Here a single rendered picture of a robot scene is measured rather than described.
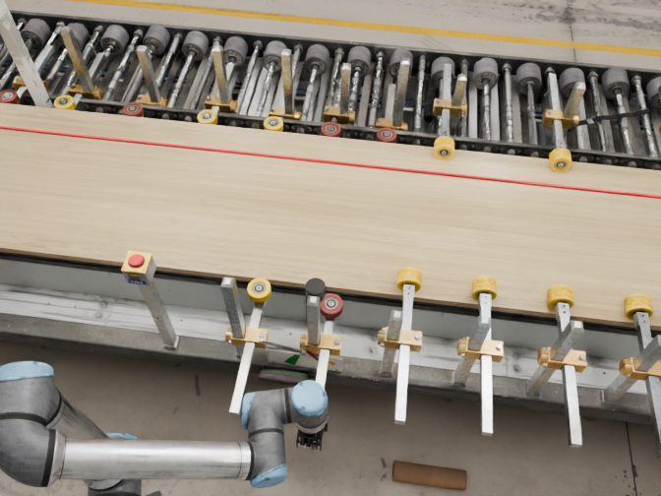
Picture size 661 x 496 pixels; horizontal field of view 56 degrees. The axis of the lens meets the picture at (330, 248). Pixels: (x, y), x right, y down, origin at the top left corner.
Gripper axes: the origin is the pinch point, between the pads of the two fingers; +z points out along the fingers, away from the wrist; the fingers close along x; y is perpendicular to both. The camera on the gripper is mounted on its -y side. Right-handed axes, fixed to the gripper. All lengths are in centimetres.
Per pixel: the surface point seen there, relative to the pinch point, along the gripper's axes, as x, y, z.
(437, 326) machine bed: 38, -50, 13
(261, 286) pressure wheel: -24, -45, -8
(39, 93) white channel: -135, -125, -11
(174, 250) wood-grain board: -58, -56, -7
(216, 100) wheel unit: -63, -138, -3
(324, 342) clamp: -0.6, -29.0, -4.3
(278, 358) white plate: -16.0, -27.3, 8.4
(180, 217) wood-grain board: -60, -71, -7
